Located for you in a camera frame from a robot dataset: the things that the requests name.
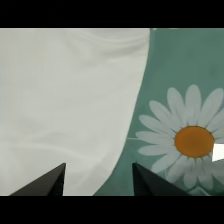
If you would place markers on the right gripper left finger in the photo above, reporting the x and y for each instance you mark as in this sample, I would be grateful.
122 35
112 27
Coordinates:
50 183

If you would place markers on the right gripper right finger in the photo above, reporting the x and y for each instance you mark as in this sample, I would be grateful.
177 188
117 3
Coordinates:
148 183

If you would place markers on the white T-shirt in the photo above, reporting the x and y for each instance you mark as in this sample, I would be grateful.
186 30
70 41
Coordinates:
66 100

